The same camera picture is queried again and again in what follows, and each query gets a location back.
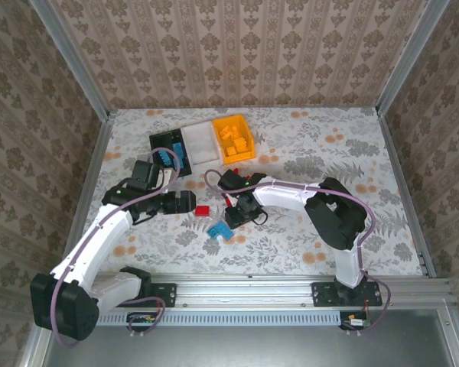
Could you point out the red lego brick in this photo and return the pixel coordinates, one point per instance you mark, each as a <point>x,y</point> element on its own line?
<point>202,211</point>

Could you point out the long red lego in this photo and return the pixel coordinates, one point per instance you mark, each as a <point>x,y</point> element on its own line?
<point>227,200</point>

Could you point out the small orange lego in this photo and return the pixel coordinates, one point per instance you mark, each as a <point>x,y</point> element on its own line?
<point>240,143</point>

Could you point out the orange lego brick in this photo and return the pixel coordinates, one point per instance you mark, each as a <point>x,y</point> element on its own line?
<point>228,133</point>
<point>233,151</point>

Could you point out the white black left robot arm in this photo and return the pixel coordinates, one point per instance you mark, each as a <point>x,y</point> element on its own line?
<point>95,241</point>

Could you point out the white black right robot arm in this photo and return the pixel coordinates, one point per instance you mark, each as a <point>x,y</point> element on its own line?
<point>283,195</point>

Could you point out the floral patterned table cover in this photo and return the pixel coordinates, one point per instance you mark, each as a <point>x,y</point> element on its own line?
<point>275,252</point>

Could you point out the white plastic bin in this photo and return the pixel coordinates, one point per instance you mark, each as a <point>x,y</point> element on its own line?
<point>200,147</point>

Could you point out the yellow plastic bin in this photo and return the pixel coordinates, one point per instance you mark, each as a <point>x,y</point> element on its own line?
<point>248,153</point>

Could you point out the black plastic bin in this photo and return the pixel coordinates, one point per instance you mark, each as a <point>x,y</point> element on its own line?
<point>164,139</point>

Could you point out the grey metal panel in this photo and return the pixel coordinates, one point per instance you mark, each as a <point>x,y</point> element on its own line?
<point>252,344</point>

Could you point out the long aluminium base rail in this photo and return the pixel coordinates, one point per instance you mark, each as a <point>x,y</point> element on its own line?
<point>245,292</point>

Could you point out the aluminium table side rail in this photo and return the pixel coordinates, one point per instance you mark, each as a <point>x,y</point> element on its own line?
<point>405,191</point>
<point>100,145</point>

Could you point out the aluminium frame post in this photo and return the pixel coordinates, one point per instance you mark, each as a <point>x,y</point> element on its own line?
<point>75,57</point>
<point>410,57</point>

